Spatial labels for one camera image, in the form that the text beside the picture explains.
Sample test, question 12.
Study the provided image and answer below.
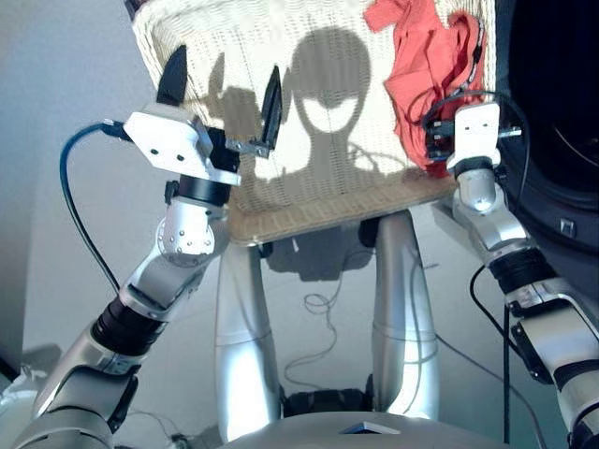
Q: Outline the orange red garment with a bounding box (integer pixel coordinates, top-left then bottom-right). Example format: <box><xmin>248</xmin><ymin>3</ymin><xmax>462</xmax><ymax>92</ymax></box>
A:
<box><xmin>363</xmin><ymin>0</ymin><xmax>488</xmax><ymax>178</ymax></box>

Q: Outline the pale woven laundry basket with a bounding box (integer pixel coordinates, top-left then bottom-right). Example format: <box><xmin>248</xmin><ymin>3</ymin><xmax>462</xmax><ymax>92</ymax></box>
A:
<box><xmin>131</xmin><ymin>0</ymin><xmax>497</xmax><ymax>247</ymax></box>

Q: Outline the silver robot leg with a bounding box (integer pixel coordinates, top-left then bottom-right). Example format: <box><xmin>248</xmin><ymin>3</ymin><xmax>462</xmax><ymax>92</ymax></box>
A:
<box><xmin>213</xmin><ymin>242</ymin><xmax>282</xmax><ymax>443</ymax></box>
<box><xmin>372</xmin><ymin>212</ymin><xmax>441</xmax><ymax>420</ymax></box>

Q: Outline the black robot waist block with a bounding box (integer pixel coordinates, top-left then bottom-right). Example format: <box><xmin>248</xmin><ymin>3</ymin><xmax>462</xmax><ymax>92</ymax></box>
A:
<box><xmin>280</xmin><ymin>386</ymin><xmax>375</xmax><ymax>417</ymax></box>

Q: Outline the silver robot torso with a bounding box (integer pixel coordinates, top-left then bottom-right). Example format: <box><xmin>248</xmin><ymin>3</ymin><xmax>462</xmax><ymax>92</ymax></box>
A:
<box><xmin>224</xmin><ymin>411</ymin><xmax>511</xmax><ymax>449</ymax></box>

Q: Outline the white rounded floor object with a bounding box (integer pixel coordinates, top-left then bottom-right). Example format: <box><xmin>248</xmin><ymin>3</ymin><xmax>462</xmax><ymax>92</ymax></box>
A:
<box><xmin>0</xmin><ymin>367</ymin><xmax>48</xmax><ymax>417</ymax></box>

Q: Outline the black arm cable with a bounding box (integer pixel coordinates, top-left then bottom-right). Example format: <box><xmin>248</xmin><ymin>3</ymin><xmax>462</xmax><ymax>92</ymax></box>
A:
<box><xmin>420</xmin><ymin>90</ymin><xmax>533</xmax><ymax>444</ymax></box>
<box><xmin>59</xmin><ymin>119</ymin><xmax>136</xmax><ymax>294</ymax></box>

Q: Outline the thin grey floor cable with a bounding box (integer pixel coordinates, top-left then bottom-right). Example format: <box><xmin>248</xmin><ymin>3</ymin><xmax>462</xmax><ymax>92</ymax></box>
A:
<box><xmin>437</xmin><ymin>334</ymin><xmax>548</xmax><ymax>449</ymax></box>
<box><xmin>283</xmin><ymin>247</ymin><xmax>439</xmax><ymax>390</ymax></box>
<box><xmin>128</xmin><ymin>409</ymin><xmax>221</xmax><ymax>448</ymax></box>

